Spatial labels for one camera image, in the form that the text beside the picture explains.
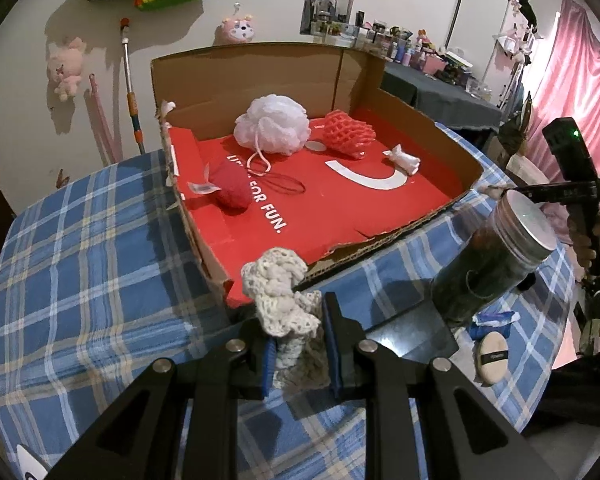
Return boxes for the large glass jar metal lid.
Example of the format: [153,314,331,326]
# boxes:
[427,191,556,326]

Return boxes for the blue plaid blanket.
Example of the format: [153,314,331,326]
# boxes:
[0,125,576,480]

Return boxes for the person's right hand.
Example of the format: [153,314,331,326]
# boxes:
[570,215,600,281]

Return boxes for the red foam fruit net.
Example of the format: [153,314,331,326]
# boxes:
[321,110,376,160]

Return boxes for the cardboard box red inside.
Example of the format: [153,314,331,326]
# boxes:
[150,42,485,311]

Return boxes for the row of cosmetics bottles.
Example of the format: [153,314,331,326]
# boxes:
[352,10,496,101]

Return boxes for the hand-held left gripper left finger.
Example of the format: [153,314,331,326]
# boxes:
[45,337,276,480]

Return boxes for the white cabinet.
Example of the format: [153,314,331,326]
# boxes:
[447,0,518,111]

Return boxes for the white tissue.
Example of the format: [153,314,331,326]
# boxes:
[382,144,422,176]

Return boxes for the dresser with dark cloth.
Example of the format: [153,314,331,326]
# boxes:
[380,57,503,133]

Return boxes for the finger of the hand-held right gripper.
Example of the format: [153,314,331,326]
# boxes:
[500,180,600,207]

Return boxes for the pink curtain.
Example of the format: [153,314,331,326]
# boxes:
[522,0,600,186]

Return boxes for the pink sticks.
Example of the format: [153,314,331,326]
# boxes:
[87,74,123,166]

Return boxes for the cream crochet scrunchie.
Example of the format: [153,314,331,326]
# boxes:
[241,247,331,391]

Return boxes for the round pink plush toy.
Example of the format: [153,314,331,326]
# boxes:
[214,4,256,45]

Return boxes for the red knit ball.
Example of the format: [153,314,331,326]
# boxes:
[189,162,253,211]

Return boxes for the beige powder puff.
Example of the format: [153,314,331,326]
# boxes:
[472,332,511,386]

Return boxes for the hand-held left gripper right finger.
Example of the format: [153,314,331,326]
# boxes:
[321,291,533,480]

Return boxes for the white mesh bath pouf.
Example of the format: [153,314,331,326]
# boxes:
[233,94,311,177]

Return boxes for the blue tissue packet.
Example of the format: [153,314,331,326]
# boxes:
[467,310,518,342]

